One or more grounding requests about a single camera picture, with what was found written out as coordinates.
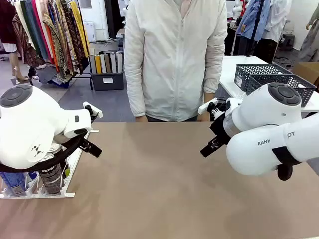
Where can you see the grey fabric roll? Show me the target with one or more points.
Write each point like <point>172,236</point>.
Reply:
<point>92,64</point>

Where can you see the dark patterned hanging garment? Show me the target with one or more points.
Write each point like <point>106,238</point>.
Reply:
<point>72,37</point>

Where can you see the black plastic stool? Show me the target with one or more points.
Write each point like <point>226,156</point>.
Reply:
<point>289,41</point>

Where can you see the brown patterned hanging garment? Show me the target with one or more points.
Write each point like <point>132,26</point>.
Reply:
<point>23,42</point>

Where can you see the mannequin in blue shirt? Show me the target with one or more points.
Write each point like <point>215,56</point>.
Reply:
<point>251,20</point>

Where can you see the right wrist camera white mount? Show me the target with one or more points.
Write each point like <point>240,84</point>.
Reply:
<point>207,105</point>

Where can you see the yellow fabric roll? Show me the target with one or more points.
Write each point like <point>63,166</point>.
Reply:
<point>98,64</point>

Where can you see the person's left hand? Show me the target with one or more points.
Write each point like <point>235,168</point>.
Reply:
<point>209,96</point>

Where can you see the brown cardboard box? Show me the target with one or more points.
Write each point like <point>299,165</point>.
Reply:
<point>306,72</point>

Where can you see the green hanging garment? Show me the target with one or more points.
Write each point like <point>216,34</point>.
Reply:
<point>30,27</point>

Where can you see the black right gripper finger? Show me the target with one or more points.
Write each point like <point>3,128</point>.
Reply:
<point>211,150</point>
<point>208,147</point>

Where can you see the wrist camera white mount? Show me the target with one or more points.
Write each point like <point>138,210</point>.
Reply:
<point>96,112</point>
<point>207,105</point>

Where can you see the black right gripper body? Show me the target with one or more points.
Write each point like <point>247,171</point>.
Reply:
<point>220,132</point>

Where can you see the orange hanging garment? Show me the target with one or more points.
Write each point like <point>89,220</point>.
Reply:
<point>51,52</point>

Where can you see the white side table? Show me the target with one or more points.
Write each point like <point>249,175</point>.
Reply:
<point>228,72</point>

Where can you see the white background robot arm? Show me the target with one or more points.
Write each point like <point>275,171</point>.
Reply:
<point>238,8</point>

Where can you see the grey background desk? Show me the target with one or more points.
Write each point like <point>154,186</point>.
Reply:
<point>120,37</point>

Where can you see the person's right forearm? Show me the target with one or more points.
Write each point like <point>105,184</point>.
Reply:
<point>135,99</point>

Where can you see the yellow hanging garment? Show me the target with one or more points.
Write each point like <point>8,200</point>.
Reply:
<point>80,27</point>

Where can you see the person's left forearm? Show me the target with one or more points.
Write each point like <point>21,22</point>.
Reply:
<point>212,79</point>

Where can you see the olive patterned hanging garment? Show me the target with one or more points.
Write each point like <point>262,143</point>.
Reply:
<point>57,47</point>

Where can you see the grey basket with white label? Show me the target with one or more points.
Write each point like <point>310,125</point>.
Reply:
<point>243,74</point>

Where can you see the small white air purifier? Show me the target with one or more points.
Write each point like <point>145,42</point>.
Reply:
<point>89,31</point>

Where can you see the bare mannequin legs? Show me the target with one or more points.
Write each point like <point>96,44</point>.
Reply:
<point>15,64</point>

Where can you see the black mannequin stand pole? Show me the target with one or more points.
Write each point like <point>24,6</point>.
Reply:
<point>255,30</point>

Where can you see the dark red hanging garment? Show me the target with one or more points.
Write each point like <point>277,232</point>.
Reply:
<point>7,22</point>

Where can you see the grey cloth pile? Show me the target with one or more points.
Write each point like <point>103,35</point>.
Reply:
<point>47,74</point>

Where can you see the black clothes rack frame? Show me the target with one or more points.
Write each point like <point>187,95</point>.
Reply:
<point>86,74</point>

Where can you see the grey plastic woven basket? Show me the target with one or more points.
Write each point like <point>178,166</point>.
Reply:
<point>308,97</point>

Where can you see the white fabric roll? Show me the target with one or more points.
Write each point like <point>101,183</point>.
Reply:
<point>113,62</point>
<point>103,63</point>
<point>119,62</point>

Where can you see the brown fabric roll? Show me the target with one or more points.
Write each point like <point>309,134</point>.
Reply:
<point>107,63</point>

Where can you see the pink hanging garment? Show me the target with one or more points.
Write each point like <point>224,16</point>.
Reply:
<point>41,32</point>

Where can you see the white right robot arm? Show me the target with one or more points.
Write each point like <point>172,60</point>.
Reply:
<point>261,154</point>

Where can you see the person's right hand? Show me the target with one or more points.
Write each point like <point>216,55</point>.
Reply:
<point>142,118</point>

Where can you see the mannequin in white shirt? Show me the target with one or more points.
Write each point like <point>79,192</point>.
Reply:
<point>277,22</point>

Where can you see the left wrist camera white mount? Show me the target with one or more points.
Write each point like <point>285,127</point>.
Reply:
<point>96,112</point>

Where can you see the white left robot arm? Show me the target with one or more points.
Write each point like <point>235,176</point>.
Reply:
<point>30,124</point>

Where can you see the mannequin in grey dress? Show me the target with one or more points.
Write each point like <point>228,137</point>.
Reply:
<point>310,42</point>

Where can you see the grey storage bin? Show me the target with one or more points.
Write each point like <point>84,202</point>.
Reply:
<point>107,82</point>

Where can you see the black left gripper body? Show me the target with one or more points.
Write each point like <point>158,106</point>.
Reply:
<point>84,143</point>

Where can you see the person in white jacket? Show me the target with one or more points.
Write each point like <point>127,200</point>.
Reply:
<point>174,62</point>

